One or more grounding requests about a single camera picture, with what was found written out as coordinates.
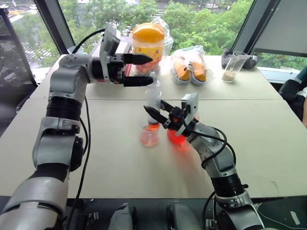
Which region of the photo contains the small yellow white shoe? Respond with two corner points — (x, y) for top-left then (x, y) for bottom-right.
(190, 56), (208, 86)
(172, 56), (193, 85)

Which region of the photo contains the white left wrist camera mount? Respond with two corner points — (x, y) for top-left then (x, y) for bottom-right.
(99, 23), (121, 84)

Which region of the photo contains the clear bag holding shoes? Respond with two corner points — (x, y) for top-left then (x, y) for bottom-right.
(171, 45), (215, 87)

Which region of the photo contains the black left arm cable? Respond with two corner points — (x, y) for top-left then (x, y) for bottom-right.
(66, 28), (106, 230)

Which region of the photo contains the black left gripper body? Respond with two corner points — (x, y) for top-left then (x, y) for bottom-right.
(107, 54), (126, 85)

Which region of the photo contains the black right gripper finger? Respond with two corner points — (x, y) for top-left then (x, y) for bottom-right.
(160, 99), (176, 114)
(143, 105), (169, 127)

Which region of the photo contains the small clear cup red liquid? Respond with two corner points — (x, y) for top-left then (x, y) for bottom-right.
(140, 125), (159, 148)
(167, 128), (187, 145)

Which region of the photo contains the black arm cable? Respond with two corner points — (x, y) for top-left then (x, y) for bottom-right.
(182, 121), (228, 230)
(66, 28), (106, 230)

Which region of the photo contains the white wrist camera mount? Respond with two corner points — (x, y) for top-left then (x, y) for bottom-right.
(99, 23), (121, 84)
(177, 92), (200, 136)

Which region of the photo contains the dark grey cloth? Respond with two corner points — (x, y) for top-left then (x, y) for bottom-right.
(221, 47), (258, 70)

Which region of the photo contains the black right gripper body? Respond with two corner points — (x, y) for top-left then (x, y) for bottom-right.
(164, 106), (190, 131)

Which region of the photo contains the tall glass with grains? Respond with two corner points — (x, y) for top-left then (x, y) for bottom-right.
(221, 51), (248, 83)

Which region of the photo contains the clear jar with yellow lid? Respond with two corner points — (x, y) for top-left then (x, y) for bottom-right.
(130, 22), (166, 75)

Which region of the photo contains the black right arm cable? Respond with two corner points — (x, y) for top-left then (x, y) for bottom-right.
(182, 121), (228, 230)

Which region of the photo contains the dark grey rounded shape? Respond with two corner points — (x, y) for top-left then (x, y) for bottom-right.
(108, 202), (135, 230)

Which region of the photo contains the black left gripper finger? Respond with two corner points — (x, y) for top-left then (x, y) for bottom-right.
(123, 53), (154, 65)
(123, 75), (154, 88)

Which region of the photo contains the crumpled clear plastic bag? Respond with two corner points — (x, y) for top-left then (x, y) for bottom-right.
(150, 16), (174, 56)

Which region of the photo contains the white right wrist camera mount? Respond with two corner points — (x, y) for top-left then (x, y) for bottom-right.
(177, 92), (200, 136)

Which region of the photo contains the white paper tag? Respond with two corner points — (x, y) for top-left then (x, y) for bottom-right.
(289, 210), (301, 226)

